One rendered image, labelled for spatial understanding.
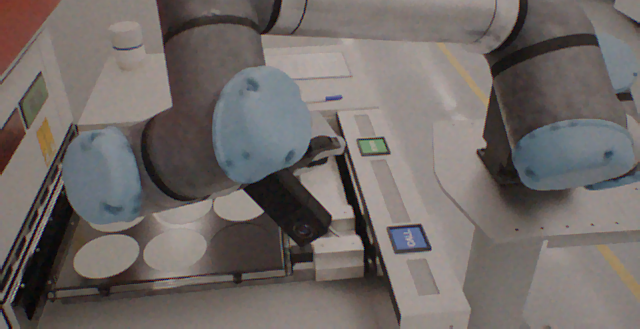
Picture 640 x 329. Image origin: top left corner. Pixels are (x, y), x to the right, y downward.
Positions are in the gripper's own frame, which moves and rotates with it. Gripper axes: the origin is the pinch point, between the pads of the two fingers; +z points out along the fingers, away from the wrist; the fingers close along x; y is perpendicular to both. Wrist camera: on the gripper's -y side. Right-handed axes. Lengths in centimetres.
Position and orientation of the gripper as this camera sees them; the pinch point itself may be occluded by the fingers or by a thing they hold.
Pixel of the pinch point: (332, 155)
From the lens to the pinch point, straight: 72.0
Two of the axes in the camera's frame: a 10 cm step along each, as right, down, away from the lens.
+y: -4.6, -8.7, 1.8
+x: -7.2, 4.8, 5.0
